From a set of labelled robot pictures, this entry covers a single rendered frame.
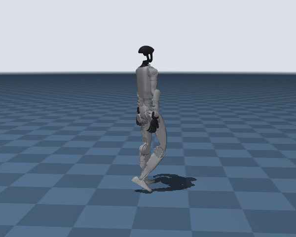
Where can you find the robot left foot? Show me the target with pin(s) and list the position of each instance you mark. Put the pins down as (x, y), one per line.
(150, 181)

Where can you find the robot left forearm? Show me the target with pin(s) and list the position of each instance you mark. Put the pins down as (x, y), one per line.
(140, 100)

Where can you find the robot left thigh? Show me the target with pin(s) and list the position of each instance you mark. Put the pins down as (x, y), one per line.
(146, 136)

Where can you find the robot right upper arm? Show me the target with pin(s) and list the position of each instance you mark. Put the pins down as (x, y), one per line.
(153, 73)

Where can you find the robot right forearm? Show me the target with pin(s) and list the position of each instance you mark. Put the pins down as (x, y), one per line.
(155, 103)

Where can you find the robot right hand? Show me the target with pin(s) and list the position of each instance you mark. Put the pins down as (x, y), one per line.
(153, 124)

